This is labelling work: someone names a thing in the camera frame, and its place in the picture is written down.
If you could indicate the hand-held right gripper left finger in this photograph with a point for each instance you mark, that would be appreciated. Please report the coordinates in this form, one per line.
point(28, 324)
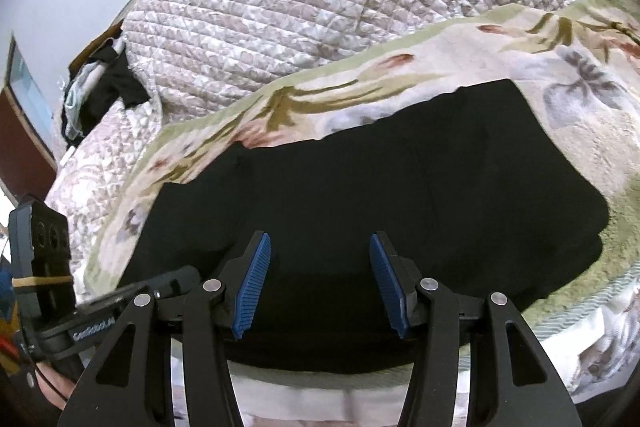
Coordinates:
point(252, 282)

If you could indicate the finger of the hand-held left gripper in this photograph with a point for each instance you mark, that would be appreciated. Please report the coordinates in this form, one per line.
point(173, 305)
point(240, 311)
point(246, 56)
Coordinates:
point(165, 282)

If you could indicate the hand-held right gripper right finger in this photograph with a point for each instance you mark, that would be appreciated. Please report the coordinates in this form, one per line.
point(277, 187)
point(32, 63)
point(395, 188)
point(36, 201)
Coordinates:
point(387, 282)

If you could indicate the black pants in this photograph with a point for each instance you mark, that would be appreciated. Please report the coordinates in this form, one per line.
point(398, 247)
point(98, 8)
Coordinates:
point(400, 187)

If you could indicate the person's left hand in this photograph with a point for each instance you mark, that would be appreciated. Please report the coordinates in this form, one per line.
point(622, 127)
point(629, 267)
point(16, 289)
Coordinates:
point(54, 384)

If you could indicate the colourful cloth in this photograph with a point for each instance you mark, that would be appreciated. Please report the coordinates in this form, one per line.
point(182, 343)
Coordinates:
point(7, 307)

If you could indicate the quilted patterned pillow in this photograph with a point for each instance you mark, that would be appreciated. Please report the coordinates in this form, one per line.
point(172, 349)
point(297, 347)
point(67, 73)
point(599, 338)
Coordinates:
point(95, 177)

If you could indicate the dark red wooden furniture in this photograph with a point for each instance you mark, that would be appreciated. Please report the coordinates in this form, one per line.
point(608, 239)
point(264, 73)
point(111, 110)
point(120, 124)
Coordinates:
point(20, 157)

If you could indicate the white bed sheet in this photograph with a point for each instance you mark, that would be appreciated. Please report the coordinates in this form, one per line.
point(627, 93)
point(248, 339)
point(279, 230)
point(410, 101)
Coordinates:
point(310, 394)

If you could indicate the pale crumpled clothing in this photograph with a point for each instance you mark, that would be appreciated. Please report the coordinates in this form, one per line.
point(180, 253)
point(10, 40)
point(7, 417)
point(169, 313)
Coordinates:
point(75, 112)

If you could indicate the window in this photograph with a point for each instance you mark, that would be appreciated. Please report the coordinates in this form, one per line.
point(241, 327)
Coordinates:
point(30, 97)

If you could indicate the black cloth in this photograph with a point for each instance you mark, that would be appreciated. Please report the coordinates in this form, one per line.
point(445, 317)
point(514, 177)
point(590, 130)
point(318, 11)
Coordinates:
point(122, 87)

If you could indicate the floral fleece blanket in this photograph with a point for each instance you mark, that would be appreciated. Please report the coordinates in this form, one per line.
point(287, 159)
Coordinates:
point(550, 57)

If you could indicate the quilted patterned bedspread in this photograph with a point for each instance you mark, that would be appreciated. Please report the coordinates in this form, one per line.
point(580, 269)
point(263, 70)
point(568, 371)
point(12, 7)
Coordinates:
point(300, 7)

